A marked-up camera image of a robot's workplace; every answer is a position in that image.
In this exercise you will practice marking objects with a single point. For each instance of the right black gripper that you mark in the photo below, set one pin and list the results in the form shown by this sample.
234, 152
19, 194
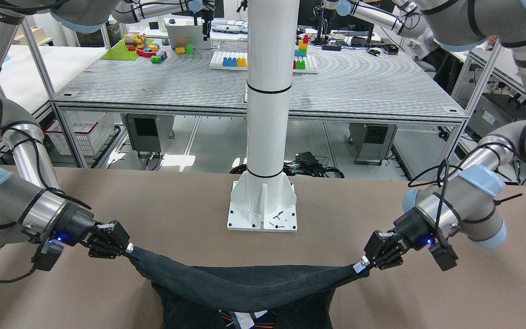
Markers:
76, 225

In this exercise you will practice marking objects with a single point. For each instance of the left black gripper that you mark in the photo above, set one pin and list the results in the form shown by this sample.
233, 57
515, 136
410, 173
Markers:
412, 230

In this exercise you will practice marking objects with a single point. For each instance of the black printed t-shirt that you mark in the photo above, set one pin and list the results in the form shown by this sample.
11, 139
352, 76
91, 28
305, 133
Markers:
201, 297

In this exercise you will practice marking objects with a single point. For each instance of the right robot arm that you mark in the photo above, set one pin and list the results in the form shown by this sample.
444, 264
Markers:
33, 207

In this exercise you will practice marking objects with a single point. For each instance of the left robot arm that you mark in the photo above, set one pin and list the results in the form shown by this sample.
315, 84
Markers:
464, 200

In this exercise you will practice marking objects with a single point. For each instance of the white plastic basket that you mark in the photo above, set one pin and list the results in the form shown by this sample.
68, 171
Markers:
90, 134

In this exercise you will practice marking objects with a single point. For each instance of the grey slatted work table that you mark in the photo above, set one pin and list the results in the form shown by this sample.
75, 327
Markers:
349, 86

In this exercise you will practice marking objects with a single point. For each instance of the green lego baseplate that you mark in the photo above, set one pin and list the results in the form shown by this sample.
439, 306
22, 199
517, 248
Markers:
130, 49

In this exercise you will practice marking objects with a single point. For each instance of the white block tray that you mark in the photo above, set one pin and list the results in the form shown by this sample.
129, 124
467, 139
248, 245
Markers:
241, 61

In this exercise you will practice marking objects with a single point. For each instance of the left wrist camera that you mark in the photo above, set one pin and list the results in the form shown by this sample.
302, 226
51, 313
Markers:
444, 255

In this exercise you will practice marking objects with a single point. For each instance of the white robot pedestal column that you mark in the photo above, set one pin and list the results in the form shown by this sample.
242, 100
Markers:
263, 199

